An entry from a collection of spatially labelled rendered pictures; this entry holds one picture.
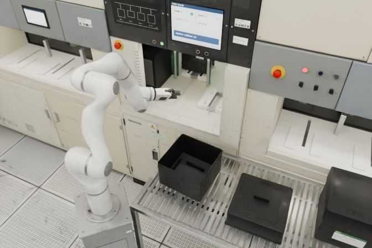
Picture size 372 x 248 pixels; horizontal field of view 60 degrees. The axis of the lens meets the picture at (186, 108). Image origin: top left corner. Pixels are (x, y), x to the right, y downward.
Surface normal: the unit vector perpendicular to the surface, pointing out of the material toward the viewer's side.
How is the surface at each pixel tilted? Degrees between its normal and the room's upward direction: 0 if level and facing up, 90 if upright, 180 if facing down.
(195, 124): 0
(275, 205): 0
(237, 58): 90
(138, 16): 90
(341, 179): 0
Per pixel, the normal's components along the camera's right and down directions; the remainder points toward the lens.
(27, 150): 0.00, -0.77
